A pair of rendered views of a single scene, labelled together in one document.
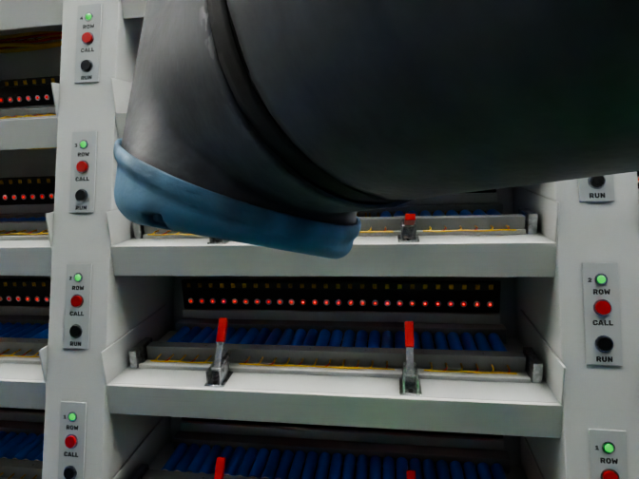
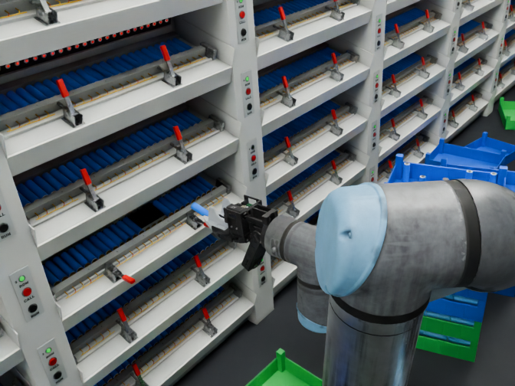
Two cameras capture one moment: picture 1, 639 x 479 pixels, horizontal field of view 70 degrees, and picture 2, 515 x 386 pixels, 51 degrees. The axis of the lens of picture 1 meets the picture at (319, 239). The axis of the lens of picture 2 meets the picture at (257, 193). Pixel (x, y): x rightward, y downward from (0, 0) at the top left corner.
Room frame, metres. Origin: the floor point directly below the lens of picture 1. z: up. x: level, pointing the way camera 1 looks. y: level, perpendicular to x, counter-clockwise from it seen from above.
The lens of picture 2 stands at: (-0.20, 0.80, 1.28)
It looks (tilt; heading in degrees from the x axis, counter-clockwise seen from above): 30 degrees down; 303
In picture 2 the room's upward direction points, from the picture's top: 4 degrees counter-clockwise
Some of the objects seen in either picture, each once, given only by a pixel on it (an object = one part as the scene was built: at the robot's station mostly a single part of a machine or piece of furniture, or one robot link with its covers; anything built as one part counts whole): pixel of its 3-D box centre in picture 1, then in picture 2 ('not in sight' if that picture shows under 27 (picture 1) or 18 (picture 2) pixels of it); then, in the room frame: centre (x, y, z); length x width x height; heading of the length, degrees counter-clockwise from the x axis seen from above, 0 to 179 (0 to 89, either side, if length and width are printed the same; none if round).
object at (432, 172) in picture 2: not in sight; (444, 188); (0.06, -0.53, 0.52); 0.30 x 0.20 x 0.08; 8
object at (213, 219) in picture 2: not in sight; (214, 217); (0.46, -0.02, 0.62); 0.09 x 0.03 x 0.06; 174
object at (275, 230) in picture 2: not in sight; (282, 237); (0.27, 0.00, 0.63); 0.10 x 0.05 x 0.09; 80
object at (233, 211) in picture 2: not in sight; (254, 224); (0.35, -0.02, 0.63); 0.12 x 0.08 x 0.09; 170
